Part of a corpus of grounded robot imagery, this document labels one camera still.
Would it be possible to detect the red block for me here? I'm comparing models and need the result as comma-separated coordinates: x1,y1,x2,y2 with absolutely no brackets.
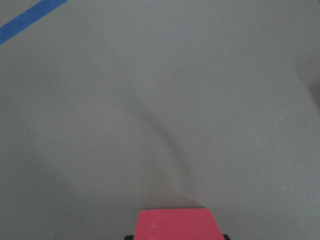
133,208,224,240

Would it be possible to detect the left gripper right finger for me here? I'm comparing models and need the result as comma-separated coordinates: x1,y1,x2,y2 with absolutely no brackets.
223,234,230,240

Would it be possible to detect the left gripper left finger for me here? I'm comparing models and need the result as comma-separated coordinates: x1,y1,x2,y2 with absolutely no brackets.
124,235,134,240

